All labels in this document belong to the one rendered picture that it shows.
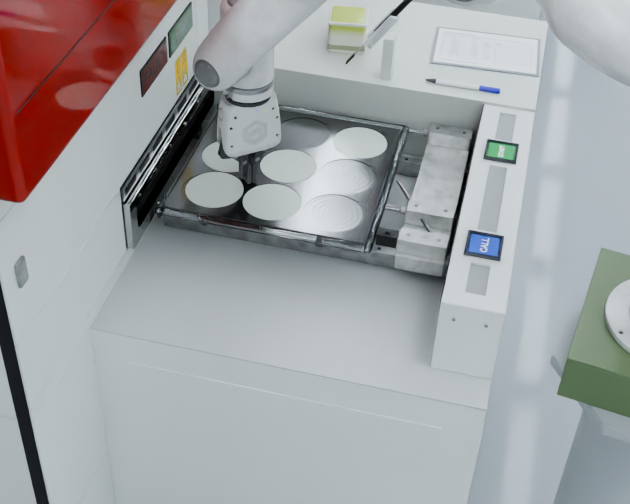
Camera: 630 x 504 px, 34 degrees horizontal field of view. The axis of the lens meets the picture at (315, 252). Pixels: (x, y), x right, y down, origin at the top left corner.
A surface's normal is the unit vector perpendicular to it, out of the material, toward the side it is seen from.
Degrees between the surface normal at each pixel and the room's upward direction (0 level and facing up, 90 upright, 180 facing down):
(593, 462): 90
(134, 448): 90
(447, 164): 0
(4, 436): 90
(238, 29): 63
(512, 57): 0
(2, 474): 90
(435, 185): 0
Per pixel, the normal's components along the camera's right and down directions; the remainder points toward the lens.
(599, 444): -0.83, 0.34
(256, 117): 0.47, 0.56
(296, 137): 0.04, -0.76
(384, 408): -0.24, 0.62
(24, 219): 0.97, 0.18
